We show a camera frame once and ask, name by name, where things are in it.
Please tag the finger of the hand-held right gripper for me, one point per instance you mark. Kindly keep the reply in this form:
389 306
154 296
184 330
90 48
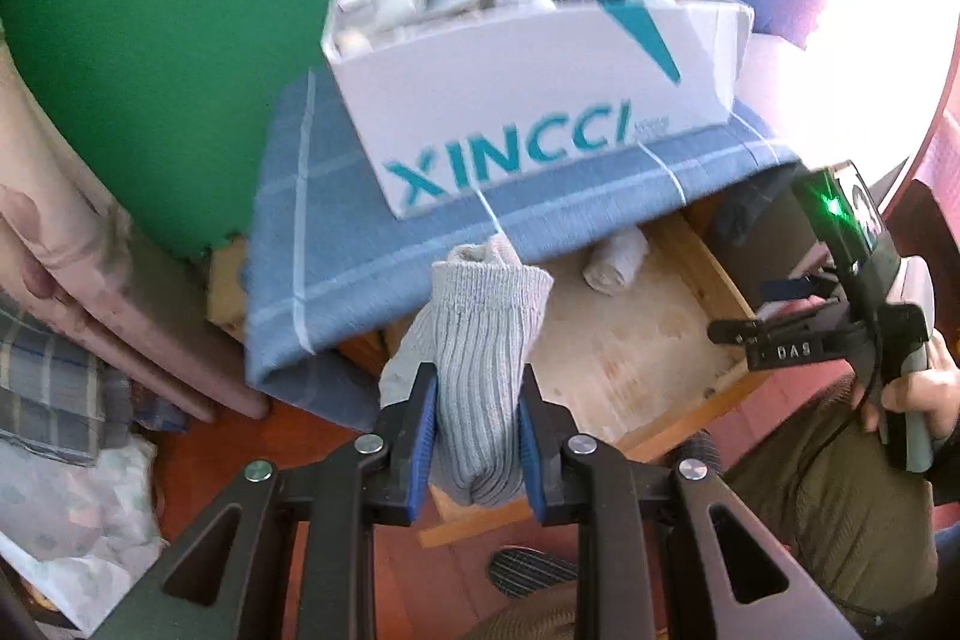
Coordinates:
780 340
787 289

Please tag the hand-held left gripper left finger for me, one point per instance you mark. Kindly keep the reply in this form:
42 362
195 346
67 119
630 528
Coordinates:
424 452

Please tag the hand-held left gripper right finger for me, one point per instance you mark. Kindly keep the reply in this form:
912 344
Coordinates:
531 452

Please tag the grey ribbed sock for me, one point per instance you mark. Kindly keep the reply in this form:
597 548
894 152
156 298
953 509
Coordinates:
480 347

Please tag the wooden drawer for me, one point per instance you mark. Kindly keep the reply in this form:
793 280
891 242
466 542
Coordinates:
622 347

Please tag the white cardboard box teal print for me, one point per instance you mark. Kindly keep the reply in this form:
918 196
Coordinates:
525 108

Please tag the person's right hand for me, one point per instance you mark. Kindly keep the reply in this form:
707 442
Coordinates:
922 396

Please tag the dark striped slipper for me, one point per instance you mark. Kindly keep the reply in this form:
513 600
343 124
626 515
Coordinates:
525 572

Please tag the rolled white sock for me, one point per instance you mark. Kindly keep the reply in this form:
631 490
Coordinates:
615 257

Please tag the blue checked cloth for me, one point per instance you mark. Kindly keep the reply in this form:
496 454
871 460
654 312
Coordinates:
322 235

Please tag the plaid cloth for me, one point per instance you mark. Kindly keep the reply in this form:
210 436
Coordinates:
45 400

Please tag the pink quilt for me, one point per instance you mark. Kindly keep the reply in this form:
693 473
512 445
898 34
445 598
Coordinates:
60 250

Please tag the green foam mat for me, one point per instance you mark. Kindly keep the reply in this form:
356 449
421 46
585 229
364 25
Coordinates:
150 48

